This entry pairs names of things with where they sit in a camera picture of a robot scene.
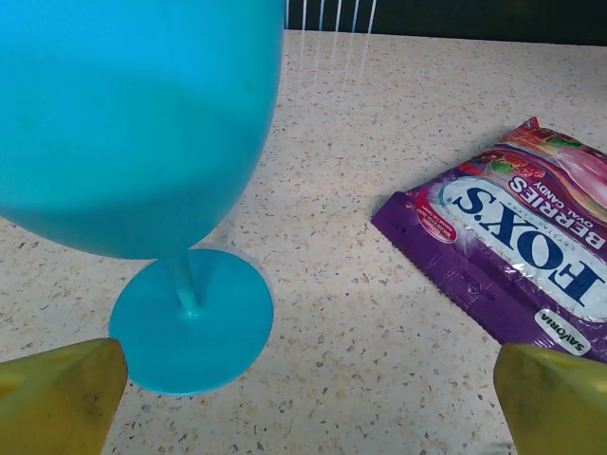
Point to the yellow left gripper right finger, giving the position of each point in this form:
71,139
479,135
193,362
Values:
555,407

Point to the purple Fox's candy bag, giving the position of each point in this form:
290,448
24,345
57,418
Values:
517,237

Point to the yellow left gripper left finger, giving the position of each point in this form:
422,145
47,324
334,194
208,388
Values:
52,403

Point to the blue plastic wine glass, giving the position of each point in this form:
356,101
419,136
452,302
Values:
133,123

